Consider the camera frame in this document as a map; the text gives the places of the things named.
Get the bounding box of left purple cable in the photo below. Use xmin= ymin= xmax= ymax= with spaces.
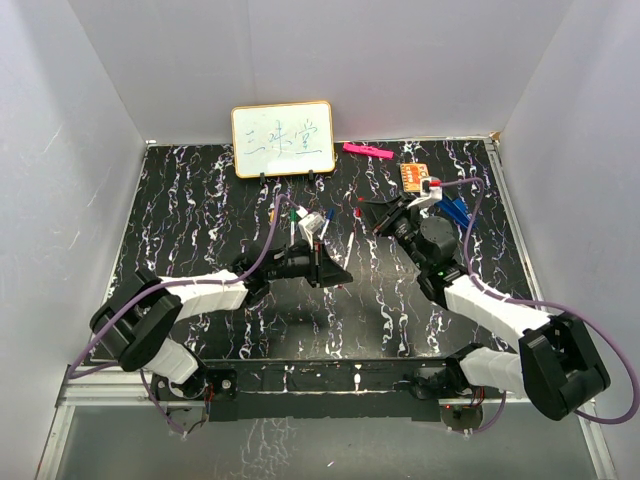
xmin=67 ymin=194 xmax=304 ymax=441

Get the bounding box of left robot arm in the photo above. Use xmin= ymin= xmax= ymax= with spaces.
xmin=90 ymin=240 xmax=353 ymax=399

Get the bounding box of orange card pack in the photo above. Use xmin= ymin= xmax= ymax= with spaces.
xmin=399 ymin=163 xmax=429 ymax=193

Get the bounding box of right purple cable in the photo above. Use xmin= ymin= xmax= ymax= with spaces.
xmin=439 ymin=177 xmax=634 ymax=436

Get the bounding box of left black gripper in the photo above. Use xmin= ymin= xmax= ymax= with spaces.
xmin=265 ymin=238 xmax=352 ymax=289

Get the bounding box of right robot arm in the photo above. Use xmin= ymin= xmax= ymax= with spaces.
xmin=358 ymin=194 xmax=611 ymax=421

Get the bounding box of purple cable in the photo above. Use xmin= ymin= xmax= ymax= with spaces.
xmin=439 ymin=177 xmax=634 ymax=436
xmin=67 ymin=194 xmax=304 ymax=441

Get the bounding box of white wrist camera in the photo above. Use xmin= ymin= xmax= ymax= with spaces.
xmin=296 ymin=211 xmax=325 ymax=247
xmin=407 ymin=177 xmax=443 ymax=210

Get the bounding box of white pen red tip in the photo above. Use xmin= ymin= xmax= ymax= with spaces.
xmin=343 ymin=231 xmax=355 ymax=270

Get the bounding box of white pen blue tip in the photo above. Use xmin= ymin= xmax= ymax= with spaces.
xmin=319 ymin=215 xmax=332 ymax=241

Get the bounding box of blue stapler tool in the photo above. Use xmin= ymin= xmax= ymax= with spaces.
xmin=435 ymin=197 xmax=472 ymax=229

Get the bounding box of white pen green tip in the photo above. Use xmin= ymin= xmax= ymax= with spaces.
xmin=289 ymin=212 xmax=297 ymax=246

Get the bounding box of pink plastic clip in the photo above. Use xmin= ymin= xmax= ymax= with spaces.
xmin=343 ymin=142 xmax=394 ymax=160

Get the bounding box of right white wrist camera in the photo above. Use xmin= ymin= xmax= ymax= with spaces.
xmin=407 ymin=177 xmax=443 ymax=210

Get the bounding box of small whiteboard with wooden frame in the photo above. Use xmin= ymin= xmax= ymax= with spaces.
xmin=231 ymin=101 xmax=336 ymax=179

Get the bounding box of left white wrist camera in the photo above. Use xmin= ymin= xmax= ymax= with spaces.
xmin=296 ymin=211 xmax=325 ymax=247

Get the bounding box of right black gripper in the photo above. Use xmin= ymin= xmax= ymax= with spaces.
xmin=359 ymin=194 xmax=429 ymax=272

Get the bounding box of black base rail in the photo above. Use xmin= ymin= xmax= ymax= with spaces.
xmin=149 ymin=357 xmax=506 ymax=424

